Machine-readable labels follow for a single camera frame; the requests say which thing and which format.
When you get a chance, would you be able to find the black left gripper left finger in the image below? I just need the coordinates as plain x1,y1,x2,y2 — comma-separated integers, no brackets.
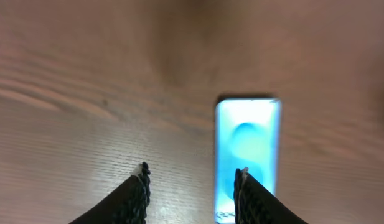
70,162,151,224

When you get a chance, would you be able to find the blue Galaxy smartphone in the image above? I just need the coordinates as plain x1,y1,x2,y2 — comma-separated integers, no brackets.
214,97,282,223

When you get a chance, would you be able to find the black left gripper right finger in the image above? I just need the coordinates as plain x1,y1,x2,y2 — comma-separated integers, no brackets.
233,167,307,224

